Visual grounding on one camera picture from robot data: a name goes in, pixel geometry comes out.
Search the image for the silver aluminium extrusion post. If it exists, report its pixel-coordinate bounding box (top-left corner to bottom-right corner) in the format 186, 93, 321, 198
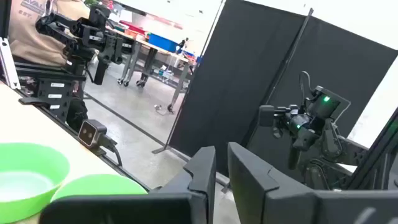
0, 37, 21, 90

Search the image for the person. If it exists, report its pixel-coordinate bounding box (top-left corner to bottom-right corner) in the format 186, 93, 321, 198
7, 0, 91, 68

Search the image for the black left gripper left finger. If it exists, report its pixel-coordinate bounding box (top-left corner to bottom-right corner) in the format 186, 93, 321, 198
39, 145, 217, 224

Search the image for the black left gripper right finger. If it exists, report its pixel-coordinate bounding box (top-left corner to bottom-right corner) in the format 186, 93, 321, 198
227, 141, 398, 224

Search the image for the wheeled workbench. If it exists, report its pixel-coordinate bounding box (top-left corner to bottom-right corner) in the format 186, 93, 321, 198
105, 26, 195, 113

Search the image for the black box with white labels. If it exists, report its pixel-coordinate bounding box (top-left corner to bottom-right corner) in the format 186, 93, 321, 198
35, 77, 75, 123

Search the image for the black room divider panel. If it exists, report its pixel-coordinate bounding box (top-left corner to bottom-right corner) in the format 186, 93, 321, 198
167, 0, 307, 177
245, 15, 398, 175

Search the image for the blue storage bin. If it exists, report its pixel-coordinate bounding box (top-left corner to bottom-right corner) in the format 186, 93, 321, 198
148, 32, 180, 54

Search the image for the small grey depth camera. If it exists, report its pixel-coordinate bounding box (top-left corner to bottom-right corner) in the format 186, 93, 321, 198
77, 119, 118, 150

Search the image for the black camera cable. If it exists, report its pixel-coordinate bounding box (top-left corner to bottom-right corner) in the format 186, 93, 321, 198
105, 139, 124, 168

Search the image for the green plastic mini bowl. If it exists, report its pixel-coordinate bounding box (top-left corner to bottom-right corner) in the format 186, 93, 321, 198
50, 174, 149, 203
0, 142, 71, 224

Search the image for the red storage bin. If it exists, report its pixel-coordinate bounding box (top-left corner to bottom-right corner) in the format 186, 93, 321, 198
119, 19, 147, 35

